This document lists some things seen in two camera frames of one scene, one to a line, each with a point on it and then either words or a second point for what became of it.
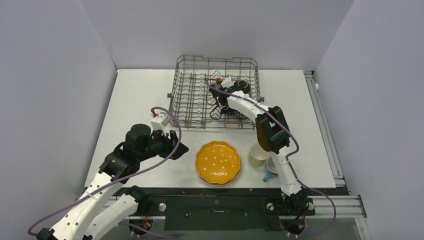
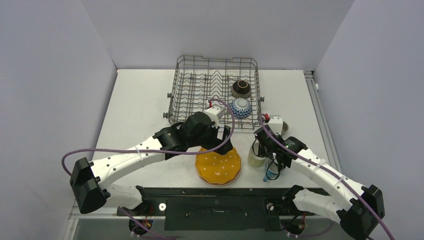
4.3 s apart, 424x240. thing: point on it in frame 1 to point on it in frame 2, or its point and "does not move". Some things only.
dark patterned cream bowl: x=243 y=85 does not move
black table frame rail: x=246 y=209 does not move
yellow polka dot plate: x=217 y=162 does not move
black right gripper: x=221 y=101 to x=269 y=145
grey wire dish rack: x=191 y=104 does not move
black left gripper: x=170 y=144 to x=216 y=142
